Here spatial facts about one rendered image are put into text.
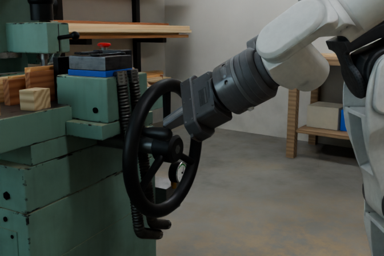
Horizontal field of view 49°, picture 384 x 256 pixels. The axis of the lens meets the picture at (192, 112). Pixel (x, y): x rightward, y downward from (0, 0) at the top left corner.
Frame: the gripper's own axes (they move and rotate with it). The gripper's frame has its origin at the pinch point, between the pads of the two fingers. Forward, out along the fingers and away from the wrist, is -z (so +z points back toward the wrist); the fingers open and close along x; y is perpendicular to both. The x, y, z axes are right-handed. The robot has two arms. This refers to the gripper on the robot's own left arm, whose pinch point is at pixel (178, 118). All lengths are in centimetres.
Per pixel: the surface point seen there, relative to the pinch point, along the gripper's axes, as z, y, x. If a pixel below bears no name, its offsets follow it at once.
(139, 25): -159, -152, 250
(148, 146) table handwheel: -14.0, -6.5, 2.7
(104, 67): -10.8, 8.4, 13.5
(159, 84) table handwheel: -3.5, 0.6, 9.3
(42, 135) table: -24.1, 12.1, 2.4
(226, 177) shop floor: -115, -194, 90
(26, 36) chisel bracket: -30.6, 15.3, 30.9
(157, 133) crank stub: -3.9, 1.6, -2.2
